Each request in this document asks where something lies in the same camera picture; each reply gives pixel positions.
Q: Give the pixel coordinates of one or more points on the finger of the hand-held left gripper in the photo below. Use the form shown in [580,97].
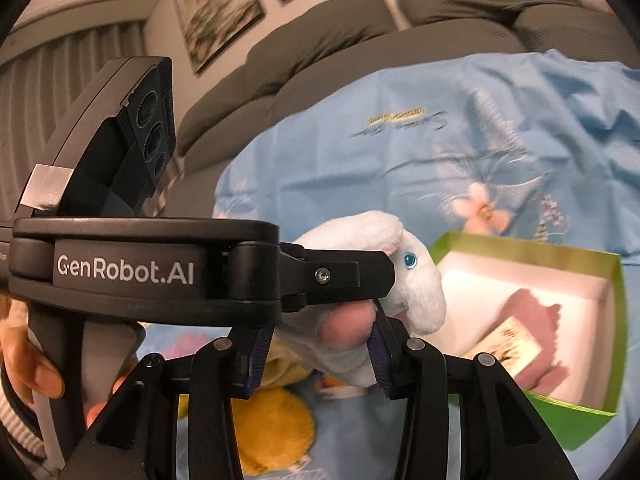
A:
[345,272]

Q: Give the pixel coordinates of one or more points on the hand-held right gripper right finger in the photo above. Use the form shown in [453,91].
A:
[380,360]

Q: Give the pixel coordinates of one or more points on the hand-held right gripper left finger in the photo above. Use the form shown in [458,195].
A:
[257,360]

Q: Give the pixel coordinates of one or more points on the yellow plush toy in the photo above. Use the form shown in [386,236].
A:
[275,430]

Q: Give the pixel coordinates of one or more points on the green cardboard box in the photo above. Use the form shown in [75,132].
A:
[590,265]

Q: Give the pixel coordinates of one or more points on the person's left forearm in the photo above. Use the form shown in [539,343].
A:
[20,425]

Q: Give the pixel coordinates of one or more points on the person's left hand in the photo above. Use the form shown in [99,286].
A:
[30,360]

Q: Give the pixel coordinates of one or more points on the blue floral printed blanket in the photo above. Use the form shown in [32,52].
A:
[400,170]

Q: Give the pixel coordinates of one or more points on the beige printed card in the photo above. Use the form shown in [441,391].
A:
[510,345]

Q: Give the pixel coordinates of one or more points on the pink cloth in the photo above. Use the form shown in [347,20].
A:
[525,305]

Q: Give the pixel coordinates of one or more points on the grey curtain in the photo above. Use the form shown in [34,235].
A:
[60,85]

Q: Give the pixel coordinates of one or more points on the grey sofa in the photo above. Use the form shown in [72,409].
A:
[325,45]

